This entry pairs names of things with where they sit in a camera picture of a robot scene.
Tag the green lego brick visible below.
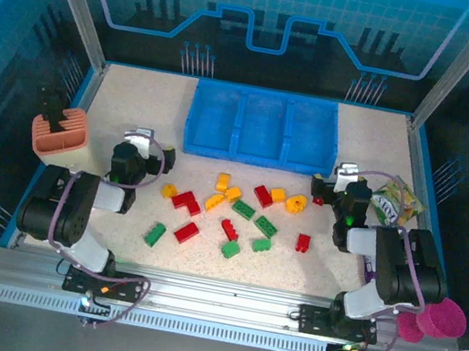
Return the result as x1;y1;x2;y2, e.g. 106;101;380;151
251;235;274;255
219;237;243;261
230;198;258;222
252;214;279;241
142;220;168;250

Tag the round yellow lego brick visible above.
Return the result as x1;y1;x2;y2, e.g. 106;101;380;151
284;193;309;217

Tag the green yellow snack bag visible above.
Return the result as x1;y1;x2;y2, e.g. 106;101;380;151
366;172;434;233

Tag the purple snack bag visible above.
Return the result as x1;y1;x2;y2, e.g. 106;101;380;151
359;253;380;283

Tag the pink cream slotted holder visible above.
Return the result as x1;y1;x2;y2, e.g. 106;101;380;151
25;100;106;175

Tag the blue three-compartment bin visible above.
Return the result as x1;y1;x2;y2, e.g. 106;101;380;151
180;77;348;180

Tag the black tool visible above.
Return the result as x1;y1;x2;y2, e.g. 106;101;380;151
36;86;76;133

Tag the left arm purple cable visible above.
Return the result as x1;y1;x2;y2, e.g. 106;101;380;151
34;118;178;338

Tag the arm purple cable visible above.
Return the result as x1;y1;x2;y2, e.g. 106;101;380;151
327;167;450;351
34;118;178;338

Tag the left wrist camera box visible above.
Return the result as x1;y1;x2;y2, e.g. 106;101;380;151
119;124;157;159

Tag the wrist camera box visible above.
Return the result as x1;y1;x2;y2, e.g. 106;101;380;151
119;124;157;159
332;160;363;194

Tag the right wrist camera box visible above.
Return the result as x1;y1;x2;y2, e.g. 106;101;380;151
332;160;363;194

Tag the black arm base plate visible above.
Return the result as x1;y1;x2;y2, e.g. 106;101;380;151
62;261;149;305
295;303;381;347

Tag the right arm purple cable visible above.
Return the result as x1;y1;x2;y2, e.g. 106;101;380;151
327;167;450;351

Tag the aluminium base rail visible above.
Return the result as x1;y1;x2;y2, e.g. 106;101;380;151
0;239;467;351

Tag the slotted grey cable duct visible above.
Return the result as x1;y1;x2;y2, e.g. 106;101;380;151
0;282;334;351

